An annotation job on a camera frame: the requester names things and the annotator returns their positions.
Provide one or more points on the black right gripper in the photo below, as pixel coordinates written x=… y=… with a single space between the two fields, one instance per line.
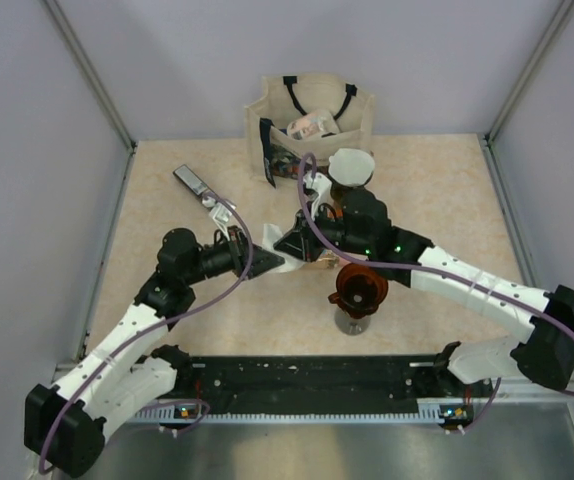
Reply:
x=301 y=241

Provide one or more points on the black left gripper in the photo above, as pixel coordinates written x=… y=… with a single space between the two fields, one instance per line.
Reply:
x=238 y=249

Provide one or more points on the dark green glass dripper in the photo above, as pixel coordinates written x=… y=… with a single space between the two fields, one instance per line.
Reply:
x=339 y=191

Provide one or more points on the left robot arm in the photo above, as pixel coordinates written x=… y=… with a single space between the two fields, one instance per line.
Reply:
x=69 y=423

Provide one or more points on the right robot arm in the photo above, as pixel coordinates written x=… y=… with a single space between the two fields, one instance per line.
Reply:
x=539 y=343

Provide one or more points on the pink liquid soap bottle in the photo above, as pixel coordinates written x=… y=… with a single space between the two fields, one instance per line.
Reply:
x=327 y=261

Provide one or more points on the black rectangular box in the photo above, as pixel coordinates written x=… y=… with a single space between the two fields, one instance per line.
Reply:
x=199 y=189

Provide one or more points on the dark glass beaker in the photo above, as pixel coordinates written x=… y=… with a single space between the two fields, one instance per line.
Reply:
x=351 y=326

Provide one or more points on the pink pouch in bag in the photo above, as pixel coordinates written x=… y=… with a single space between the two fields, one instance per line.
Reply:
x=312 y=126

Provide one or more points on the beige canvas tote bag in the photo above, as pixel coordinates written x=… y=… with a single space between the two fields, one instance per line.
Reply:
x=272 y=153

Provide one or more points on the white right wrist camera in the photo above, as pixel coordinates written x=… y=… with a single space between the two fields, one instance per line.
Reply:
x=317 y=190

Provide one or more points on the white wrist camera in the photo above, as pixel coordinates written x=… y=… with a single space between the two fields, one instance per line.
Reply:
x=219 y=212
x=317 y=190

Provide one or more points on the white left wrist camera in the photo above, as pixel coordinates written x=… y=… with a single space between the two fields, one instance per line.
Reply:
x=219 y=212

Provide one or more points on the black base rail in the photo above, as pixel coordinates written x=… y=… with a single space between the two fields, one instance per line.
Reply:
x=328 y=384

